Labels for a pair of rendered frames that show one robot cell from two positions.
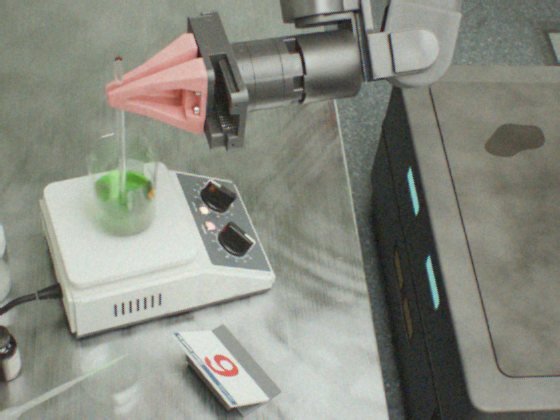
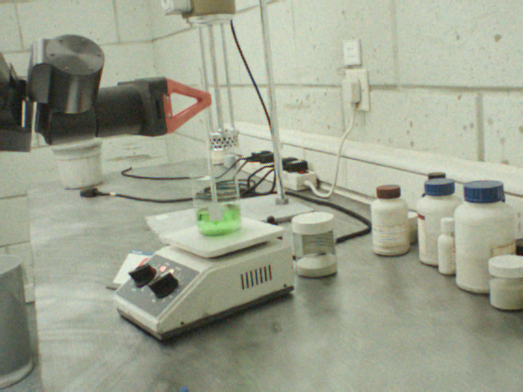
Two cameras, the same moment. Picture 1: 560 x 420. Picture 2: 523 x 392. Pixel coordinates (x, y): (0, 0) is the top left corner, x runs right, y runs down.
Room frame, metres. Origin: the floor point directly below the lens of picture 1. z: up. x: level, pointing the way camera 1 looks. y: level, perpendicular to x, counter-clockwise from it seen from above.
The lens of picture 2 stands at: (1.37, 0.09, 1.05)
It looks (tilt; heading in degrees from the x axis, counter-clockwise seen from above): 12 degrees down; 170
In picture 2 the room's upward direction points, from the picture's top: 5 degrees counter-clockwise
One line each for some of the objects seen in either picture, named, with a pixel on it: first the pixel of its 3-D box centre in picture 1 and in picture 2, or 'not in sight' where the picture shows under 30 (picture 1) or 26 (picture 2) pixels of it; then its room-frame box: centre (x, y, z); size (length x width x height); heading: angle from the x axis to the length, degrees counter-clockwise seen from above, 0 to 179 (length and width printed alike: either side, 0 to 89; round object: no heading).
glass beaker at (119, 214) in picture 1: (124, 192); (215, 203); (0.59, 0.14, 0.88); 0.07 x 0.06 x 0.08; 32
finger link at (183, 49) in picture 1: (168, 96); (172, 103); (0.59, 0.10, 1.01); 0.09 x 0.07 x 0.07; 113
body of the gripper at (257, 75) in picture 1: (251, 76); (120, 110); (0.62, 0.04, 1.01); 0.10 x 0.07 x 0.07; 23
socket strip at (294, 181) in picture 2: not in sight; (274, 170); (-0.19, 0.35, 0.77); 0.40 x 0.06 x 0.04; 12
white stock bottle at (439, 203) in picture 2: not in sight; (441, 220); (0.58, 0.45, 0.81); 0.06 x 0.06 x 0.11
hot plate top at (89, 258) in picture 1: (119, 222); (223, 234); (0.59, 0.14, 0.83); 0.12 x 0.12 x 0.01; 27
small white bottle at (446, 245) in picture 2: not in sight; (448, 245); (0.63, 0.43, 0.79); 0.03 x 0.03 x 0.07
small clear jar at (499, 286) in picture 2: not in sight; (509, 283); (0.76, 0.45, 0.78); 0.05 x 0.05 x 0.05
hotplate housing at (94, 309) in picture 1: (146, 243); (210, 272); (0.60, 0.12, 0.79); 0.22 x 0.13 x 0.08; 117
